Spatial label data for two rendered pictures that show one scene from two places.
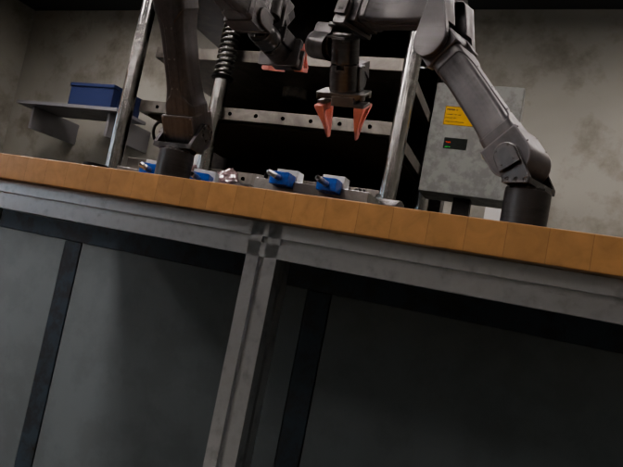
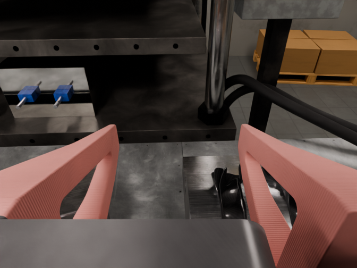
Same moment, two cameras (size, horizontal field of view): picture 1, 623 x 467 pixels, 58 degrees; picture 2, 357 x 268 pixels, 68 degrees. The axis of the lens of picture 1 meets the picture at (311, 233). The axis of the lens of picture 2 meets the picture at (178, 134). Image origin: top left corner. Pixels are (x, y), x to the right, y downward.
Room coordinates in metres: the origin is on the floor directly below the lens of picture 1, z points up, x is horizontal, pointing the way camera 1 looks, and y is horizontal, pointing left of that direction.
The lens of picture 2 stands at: (1.28, 0.16, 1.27)
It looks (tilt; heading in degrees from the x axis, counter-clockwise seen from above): 37 degrees down; 338
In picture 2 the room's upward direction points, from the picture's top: straight up
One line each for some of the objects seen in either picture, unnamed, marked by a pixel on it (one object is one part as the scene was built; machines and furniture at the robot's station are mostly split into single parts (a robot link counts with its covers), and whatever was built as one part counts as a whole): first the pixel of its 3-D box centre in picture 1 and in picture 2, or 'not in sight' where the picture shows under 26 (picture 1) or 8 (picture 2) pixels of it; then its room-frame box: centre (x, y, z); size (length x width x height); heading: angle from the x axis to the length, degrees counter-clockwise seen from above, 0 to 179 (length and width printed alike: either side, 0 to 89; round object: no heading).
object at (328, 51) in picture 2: not in sight; (305, 55); (3.40, -2.28, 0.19); 1.09 x 0.78 x 0.38; 68
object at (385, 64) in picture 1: (301, 90); not in sight; (2.51, 0.17, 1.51); 1.10 x 0.70 x 0.05; 70
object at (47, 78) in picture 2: not in sight; (69, 63); (2.36, 0.17, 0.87); 0.50 x 0.27 x 0.17; 160
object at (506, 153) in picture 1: (524, 170); not in sight; (0.79, -0.28, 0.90); 0.09 x 0.06 x 0.06; 132
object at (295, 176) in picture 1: (280, 178); not in sight; (1.19, 0.09, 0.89); 0.13 x 0.05 x 0.05; 160
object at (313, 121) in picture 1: (290, 143); not in sight; (2.50, 0.17, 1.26); 1.10 x 0.74 x 0.05; 70
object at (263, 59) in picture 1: (275, 47); not in sight; (1.27, 0.16, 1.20); 0.10 x 0.07 x 0.07; 67
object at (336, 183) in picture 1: (327, 184); not in sight; (1.15, -0.01, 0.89); 0.13 x 0.05 x 0.05; 160
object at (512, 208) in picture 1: (524, 217); not in sight; (0.78, -0.29, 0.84); 0.20 x 0.07 x 0.08; 67
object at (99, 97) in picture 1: (105, 102); not in sight; (5.31, 2.17, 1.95); 0.54 x 0.40 x 0.21; 67
